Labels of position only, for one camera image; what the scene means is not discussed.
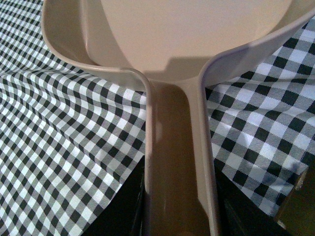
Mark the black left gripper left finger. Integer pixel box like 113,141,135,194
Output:
83,157,145,236

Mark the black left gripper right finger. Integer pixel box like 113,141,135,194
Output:
215,167,290,236

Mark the beige plastic dustpan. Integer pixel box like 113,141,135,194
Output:
41,0,315,236

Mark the black white checkered cloth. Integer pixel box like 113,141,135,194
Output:
0,0,315,236

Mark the wooden bed frame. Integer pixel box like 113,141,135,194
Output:
274,167,315,236

